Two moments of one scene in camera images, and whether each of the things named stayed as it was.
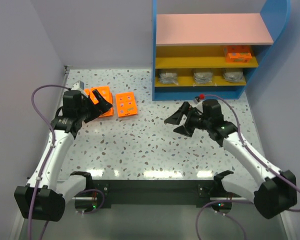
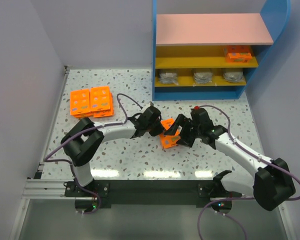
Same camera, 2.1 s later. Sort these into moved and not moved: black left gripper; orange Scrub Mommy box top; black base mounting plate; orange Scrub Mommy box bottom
Moved: orange Scrub Mommy box bottom; black left gripper
Not moved: orange Scrub Mommy box top; black base mounting plate
